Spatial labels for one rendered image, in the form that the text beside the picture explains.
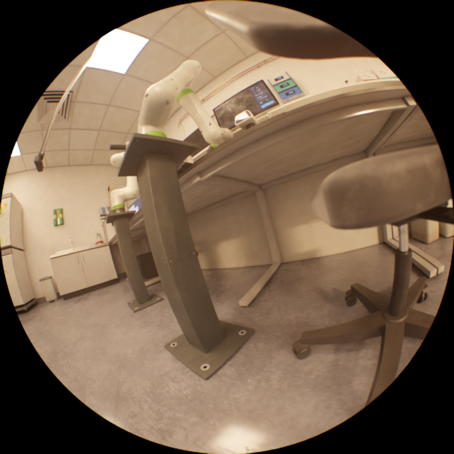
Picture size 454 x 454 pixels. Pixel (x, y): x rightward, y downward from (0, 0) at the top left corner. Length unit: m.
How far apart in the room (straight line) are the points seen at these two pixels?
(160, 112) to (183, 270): 0.57
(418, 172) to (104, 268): 3.03
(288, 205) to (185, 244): 1.01
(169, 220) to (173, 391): 0.58
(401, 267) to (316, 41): 0.41
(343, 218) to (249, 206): 1.33
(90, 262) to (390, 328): 3.12
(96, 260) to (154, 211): 2.50
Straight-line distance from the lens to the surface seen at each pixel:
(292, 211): 1.32
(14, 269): 3.24
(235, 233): 1.56
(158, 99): 0.59
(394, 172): 0.15
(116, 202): 1.42
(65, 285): 2.98
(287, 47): 0.19
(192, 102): 0.92
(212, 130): 0.80
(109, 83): 2.61
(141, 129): 0.68
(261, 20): 0.21
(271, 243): 1.30
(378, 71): 1.93
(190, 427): 0.51
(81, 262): 2.93
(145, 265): 2.48
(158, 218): 0.48
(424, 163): 0.19
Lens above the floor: 0.45
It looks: level
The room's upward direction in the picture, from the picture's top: 15 degrees counter-clockwise
